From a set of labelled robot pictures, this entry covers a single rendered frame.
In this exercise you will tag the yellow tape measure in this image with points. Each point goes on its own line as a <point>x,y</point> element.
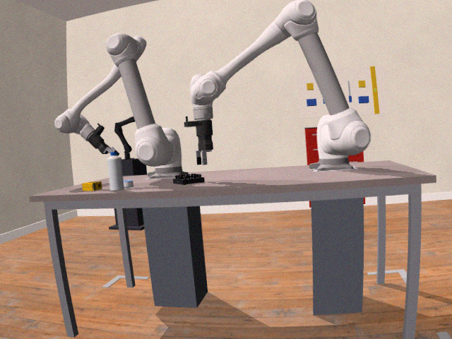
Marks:
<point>92,186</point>

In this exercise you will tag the white bottle with blue cap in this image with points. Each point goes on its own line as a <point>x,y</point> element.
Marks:
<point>116,181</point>

